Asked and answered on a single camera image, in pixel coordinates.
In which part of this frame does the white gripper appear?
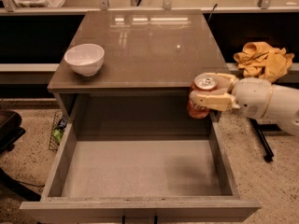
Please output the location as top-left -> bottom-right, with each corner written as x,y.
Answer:
189,73 -> 272,119

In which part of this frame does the red coke can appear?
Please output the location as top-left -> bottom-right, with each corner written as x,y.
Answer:
187,74 -> 217,119

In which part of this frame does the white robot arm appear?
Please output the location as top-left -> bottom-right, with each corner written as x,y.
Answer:
189,73 -> 299,136

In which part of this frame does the grey cabinet with glossy top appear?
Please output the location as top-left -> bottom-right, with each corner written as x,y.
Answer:
47,9 -> 237,138

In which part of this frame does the open grey top drawer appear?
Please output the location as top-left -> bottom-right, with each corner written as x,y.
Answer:
21,100 -> 260,224

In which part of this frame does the crumpled yellow cloth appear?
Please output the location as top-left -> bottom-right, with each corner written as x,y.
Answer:
234,42 -> 294,83

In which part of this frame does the black metal stand base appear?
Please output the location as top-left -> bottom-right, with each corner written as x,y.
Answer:
249,119 -> 284,162

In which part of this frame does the white ceramic bowl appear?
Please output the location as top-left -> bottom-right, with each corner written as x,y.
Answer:
64,44 -> 105,77

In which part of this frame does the black office chair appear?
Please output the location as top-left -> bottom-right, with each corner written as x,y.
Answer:
0,110 -> 40,202

